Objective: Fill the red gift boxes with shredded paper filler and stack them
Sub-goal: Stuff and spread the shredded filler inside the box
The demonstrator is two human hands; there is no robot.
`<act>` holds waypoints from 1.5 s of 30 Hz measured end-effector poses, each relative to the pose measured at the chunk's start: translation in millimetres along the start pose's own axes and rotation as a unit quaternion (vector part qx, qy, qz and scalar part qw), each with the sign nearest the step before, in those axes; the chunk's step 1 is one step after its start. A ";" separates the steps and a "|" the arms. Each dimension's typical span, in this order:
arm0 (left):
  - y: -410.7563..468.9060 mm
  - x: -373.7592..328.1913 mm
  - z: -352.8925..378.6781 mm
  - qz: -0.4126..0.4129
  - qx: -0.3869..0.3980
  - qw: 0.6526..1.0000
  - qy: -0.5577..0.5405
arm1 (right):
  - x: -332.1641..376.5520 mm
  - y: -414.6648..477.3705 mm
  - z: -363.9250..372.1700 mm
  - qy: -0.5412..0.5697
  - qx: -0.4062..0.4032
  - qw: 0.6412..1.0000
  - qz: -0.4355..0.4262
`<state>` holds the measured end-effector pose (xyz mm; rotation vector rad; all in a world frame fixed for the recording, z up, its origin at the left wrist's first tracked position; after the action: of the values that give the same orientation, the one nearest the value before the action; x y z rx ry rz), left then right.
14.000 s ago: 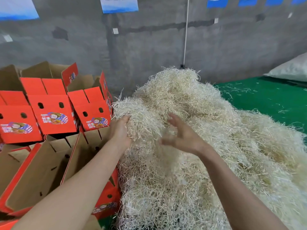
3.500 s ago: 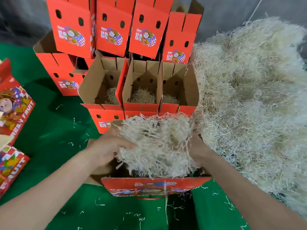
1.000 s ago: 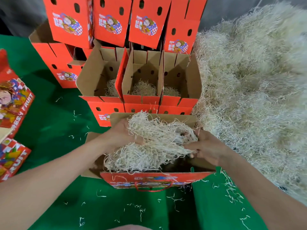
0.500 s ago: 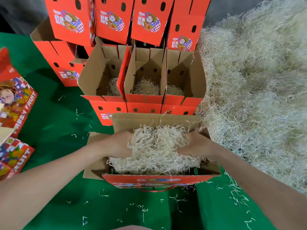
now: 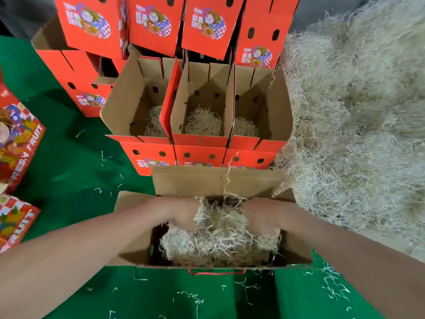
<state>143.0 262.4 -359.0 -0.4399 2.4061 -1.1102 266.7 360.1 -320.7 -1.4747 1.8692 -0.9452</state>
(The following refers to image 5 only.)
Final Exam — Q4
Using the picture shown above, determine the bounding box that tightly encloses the group of red boxes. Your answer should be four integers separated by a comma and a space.
0, 66, 48, 254

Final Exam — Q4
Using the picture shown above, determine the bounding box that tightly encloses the person's right hand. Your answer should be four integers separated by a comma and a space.
240, 197, 287, 238

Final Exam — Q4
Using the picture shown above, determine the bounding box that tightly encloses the person's left forearm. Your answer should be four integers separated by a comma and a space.
0, 196, 174, 319

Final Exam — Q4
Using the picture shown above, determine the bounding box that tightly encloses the red cardboard box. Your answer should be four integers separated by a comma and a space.
53, 0, 131, 61
234, 0, 302, 70
181, 0, 247, 62
100, 46, 183, 178
31, 18, 128, 120
126, 0, 187, 59
222, 63, 295, 171
106, 164, 315, 277
170, 59, 236, 169

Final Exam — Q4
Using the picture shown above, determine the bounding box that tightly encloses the pile of wood wool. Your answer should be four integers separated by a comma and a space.
272, 0, 425, 263

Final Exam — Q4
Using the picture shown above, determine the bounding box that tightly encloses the small straw filler clump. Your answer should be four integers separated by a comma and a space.
143, 105, 167, 138
233, 117, 260, 139
159, 196, 284, 268
183, 107, 224, 137

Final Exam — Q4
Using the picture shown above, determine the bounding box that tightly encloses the person's left hand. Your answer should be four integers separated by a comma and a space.
156, 195, 202, 235

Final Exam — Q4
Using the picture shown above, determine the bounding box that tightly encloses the person's right forearm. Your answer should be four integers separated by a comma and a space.
275, 202, 425, 319

